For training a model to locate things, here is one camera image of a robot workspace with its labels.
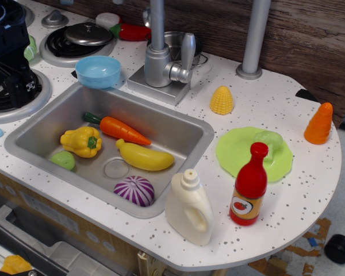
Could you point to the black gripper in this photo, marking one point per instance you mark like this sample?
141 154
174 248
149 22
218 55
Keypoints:
21 86

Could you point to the green toy broccoli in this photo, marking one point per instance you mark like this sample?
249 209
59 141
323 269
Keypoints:
272 139

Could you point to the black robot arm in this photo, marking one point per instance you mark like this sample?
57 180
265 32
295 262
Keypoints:
14 39

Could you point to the light blue plastic bowl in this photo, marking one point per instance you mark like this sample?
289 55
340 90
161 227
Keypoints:
98 72

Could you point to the front left stove burner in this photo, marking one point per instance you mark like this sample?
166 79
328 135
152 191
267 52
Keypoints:
29 109

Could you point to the stove burner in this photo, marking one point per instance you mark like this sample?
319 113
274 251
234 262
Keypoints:
29 109
29 15
56 50

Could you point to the green toy cabbage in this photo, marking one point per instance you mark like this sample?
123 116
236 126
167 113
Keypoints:
31 50

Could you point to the back right stove burner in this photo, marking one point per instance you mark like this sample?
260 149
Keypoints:
56 50

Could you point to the back left stove burner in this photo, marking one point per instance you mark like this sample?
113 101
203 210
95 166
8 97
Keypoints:
29 15

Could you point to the grey stove knob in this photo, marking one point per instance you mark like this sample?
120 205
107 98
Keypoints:
54 20

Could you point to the steel pot lid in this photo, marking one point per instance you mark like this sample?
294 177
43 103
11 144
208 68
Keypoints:
88 34

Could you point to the yellow toy bell pepper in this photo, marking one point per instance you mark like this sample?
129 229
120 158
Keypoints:
85 141

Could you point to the green toy apple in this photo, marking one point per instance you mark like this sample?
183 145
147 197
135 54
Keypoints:
63 159

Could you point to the orange toy carrot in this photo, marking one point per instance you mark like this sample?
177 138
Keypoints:
116 128

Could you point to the stainless steel sink basin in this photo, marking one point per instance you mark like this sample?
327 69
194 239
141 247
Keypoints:
185 137

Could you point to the red toy chili pepper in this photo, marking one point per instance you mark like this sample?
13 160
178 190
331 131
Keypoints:
130 32

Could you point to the silver toy faucet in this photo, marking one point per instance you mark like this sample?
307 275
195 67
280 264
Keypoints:
161 78

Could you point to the yellow toy banana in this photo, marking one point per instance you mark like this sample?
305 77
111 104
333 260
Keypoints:
144 158

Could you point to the purple striped toy onion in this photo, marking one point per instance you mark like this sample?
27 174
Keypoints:
137 190

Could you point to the small steel pot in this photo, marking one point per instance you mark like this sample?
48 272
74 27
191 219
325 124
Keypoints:
174 41

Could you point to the yellow object at bottom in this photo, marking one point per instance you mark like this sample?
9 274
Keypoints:
15 264

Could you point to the yellow toy corn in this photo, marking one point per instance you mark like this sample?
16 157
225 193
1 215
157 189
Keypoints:
221 101

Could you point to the white toy detergent jug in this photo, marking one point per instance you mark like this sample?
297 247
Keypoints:
188 209

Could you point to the light green plastic plate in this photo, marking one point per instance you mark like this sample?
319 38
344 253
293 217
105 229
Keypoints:
233 152

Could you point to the grey support pole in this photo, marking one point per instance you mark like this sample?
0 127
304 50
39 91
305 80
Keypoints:
250 69

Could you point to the red toy ketchup bottle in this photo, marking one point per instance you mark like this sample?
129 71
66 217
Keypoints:
250 187

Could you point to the orange toy carrot cone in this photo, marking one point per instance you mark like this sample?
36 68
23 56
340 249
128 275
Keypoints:
319 127

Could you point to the black caster wheel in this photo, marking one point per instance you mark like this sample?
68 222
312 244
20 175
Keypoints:
335 249

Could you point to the toy oven door handle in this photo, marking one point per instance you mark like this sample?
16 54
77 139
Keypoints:
31 239

